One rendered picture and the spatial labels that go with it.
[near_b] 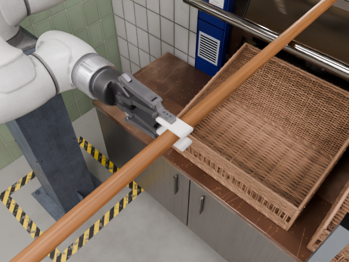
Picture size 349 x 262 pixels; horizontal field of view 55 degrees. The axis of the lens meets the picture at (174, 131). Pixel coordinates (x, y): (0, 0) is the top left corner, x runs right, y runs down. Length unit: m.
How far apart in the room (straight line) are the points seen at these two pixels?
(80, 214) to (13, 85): 0.30
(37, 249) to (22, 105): 0.31
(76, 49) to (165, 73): 0.99
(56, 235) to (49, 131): 0.96
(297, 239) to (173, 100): 0.79
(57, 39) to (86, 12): 1.24
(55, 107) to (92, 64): 0.71
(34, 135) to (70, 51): 0.73
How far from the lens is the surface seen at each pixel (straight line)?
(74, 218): 0.55
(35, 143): 1.47
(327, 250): 1.01
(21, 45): 1.25
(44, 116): 1.42
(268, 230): 1.25
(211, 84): 1.37
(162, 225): 1.85
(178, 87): 1.64
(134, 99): 0.67
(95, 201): 0.56
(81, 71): 0.74
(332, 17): 1.32
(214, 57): 1.63
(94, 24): 2.11
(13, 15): 1.20
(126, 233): 1.85
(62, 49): 0.78
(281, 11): 1.38
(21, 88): 0.73
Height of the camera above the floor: 1.69
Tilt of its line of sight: 50 degrees down
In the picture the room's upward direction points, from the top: straight up
